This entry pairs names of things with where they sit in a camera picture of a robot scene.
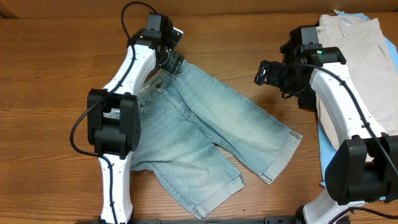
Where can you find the light blue denim shorts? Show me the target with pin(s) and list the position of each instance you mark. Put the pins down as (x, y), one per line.
(188, 120)

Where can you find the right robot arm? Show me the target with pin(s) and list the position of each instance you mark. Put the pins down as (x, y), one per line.
(364, 168)

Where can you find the black garment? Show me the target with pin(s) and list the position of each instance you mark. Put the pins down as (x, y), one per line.
(309, 39)

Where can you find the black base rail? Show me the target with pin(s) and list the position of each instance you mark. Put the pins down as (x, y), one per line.
(211, 221)

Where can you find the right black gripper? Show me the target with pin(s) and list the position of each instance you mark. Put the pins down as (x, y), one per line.
(267, 73)

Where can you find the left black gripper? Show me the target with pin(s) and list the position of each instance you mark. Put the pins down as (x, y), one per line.
(176, 63)

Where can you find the beige shorts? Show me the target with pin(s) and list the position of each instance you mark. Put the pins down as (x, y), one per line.
(371, 61)

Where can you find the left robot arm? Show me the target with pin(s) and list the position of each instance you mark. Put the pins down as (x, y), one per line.
(114, 127)

